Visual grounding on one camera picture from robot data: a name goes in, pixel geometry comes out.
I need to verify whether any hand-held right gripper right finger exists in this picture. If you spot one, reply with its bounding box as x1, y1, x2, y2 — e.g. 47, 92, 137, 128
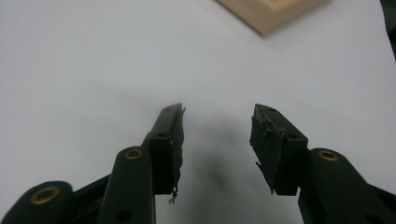
249, 104, 396, 224

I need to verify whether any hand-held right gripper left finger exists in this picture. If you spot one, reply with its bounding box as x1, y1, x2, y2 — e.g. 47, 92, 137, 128
96, 103, 187, 224

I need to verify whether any wooden picture frame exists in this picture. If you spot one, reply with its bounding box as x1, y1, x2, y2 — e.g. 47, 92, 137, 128
214, 0, 328, 37

